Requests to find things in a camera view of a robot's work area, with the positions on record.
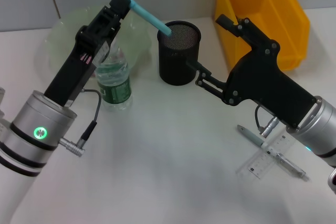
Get black mesh pen holder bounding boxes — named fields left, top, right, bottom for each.
left=156, top=20, right=202, bottom=86

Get grey clear pen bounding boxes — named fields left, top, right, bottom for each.
left=237, top=124, right=307, bottom=180

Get green glass fruit plate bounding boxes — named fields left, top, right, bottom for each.
left=34, top=5, right=153, bottom=78

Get left arm grey cable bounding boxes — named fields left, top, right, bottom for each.
left=59, top=89, right=103, bottom=158

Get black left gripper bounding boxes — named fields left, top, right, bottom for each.
left=43, top=0, right=131, bottom=108

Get blue capped scissors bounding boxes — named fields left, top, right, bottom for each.
left=86, top=0, right=173, bottom=37

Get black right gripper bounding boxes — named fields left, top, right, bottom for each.
left=185, top=13, right=317, bottom=129

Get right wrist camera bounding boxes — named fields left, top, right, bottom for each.
left=327, top=167, right=336, bottom=191

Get yellow plastic bin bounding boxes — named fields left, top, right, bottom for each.
left=214, top=0, right=310, bottom=71

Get clear green-label water bottle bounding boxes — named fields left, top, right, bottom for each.
left=94, top=37, right=132, bottom=112

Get transparent plastic ruler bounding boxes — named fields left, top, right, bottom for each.
left=246, top=133, right=297, bottom=180

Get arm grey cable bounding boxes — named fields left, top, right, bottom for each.
left=59, top=89, right=103, bottom=158
left=254, top=105, right=280, bottom=139

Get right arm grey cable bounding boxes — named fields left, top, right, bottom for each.
left=254, top=105, right=280, bottom=139

